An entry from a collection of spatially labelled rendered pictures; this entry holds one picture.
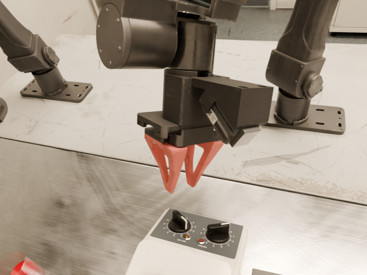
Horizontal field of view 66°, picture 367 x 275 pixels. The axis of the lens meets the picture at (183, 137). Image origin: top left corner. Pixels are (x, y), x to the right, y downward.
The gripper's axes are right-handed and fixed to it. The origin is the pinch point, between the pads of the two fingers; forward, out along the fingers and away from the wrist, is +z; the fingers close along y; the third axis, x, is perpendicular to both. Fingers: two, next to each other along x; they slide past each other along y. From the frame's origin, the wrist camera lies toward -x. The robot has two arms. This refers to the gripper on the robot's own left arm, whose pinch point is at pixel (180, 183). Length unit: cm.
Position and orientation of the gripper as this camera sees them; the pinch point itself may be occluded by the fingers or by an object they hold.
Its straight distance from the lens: 37.8
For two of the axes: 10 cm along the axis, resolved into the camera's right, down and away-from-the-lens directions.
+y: 8.1, -1.3, 5.7
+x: -5.8, -2.9, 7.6
